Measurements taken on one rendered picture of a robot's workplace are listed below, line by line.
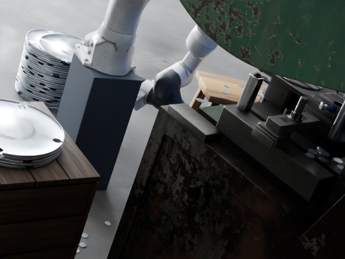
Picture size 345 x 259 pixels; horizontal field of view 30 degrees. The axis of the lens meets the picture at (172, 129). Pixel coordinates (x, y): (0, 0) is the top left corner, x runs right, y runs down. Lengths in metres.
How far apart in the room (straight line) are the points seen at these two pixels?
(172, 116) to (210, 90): 1.04
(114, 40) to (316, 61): 1.12
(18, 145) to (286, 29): 0.88
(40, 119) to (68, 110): 0.37
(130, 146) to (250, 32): 1.60
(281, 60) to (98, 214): 1.27
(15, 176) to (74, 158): 0.20
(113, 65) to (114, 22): 0.14
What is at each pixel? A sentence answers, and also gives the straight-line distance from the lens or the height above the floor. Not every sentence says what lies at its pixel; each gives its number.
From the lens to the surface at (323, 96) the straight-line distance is 1.59.
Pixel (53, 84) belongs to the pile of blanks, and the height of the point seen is 0.12.
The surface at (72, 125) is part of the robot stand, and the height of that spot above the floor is 0.24.
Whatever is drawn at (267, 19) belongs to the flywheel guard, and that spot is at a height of 1.01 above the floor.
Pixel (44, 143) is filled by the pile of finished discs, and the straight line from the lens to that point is 1.75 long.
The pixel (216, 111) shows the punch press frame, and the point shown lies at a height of 0.64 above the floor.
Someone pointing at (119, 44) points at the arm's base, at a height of 0.55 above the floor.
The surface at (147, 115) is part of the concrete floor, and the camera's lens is 2.96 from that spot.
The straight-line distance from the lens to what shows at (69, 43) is 2.80.
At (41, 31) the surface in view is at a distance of 2.90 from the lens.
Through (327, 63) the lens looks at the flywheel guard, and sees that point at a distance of 1.04.
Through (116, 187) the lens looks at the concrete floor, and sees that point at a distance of 2.38.
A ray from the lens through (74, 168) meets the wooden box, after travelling 1.75.
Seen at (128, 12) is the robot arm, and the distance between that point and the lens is 2.04.
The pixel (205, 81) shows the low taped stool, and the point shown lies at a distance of 2.65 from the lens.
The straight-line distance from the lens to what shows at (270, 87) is 1.63.
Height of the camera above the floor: 1.27
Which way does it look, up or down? 26 degrees down
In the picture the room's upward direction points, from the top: 20 degrees clockwise
